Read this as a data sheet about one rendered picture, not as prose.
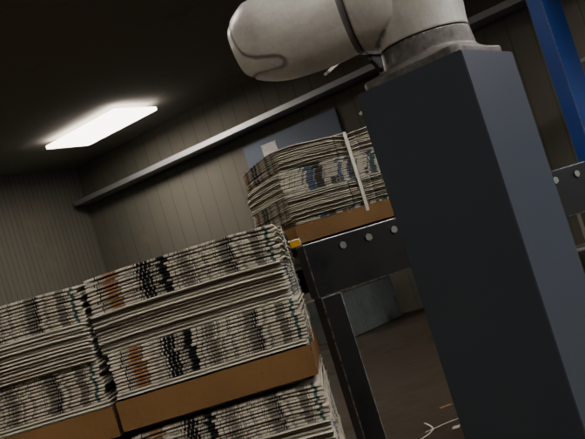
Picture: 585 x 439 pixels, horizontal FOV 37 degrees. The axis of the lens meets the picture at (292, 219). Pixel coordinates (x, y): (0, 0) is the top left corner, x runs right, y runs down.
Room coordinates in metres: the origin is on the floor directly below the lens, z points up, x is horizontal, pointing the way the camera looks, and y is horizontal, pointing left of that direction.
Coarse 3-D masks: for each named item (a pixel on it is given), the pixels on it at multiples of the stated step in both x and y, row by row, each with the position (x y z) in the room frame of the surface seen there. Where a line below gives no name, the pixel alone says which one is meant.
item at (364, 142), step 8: (360, 128) 2.07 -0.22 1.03; (360, 136) 2.07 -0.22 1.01; (368, 136) 2.08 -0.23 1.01; (360, 144) 2.07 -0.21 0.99; (368, 144) 2.07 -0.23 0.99; (368, 152) 2.07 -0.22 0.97; (368, 160) 2.07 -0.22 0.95; (376, 160) 2.08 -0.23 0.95; (368, 168) 2.07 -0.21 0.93; (376, 168) 2.07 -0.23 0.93; (376, 176) 2.06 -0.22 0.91; (376, 184) 2.06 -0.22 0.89; (384, 184) 2.07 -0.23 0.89; (376, 192) 2.06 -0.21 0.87; (384, 192) 2.07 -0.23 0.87; (376, 200) 2.06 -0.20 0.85; (392, 216) 2.07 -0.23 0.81
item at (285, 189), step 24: (312, 144) 2.03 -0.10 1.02; (264, 168) 2.08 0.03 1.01; (288, 168) 2.00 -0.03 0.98; (312, 168) 2.03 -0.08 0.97; (336, 168) 2.04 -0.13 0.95; (264, 192) 2.11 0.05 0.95; (288, 192) 2.00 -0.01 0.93; (312, 192) 2.01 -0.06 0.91; (336, 192) 2.03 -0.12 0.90; (264, 216) 2.17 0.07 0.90; (288, 216) 2.00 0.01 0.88; (312, 216) 2.01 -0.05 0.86; (312, 240) 2.00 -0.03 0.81
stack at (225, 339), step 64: (192, 256) 1.23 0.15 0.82; (256, 256) 1.23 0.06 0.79; (0, 320) 1.23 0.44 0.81; (64, 320) 1.23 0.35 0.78; (128, 320) 1.23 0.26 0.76; (192, 320) 1.23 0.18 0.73; (256, 320) 1.23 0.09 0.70; (0, 384) 1.23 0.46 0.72; (64, 384) 1.23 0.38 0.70; (128, 384) 1.23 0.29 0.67; (320, 384) 1.23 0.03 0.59
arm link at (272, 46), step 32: (256, 0) 1.46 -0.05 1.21; (288, 0) 1.42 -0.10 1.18; (320, 0) 1.41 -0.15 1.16; (256, 32) 1.44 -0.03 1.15; (288, 32) 1.42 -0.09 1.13; (320, 32) 1.42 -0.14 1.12; (352, 32) 1.42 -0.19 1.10; (256, 64) 1.48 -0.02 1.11; (288, 64) 1.46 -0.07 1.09; (320, 64) 1.47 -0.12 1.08
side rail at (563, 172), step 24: (576, 168) 2.14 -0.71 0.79; (576, 192) 2.14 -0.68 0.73; (336, 240) 1.92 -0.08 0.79; (360, 240) 1.93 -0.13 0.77; (384, 240) 1.95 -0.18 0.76; (312, 264) 1.89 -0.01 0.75; (336, 264) 1.91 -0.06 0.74; (360, 264) 1.93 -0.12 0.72; (384, 264) 1.95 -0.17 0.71; (408, 264) 1.97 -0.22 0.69; (312, 288) 1.91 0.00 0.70; (336, 288) 1.90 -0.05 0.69
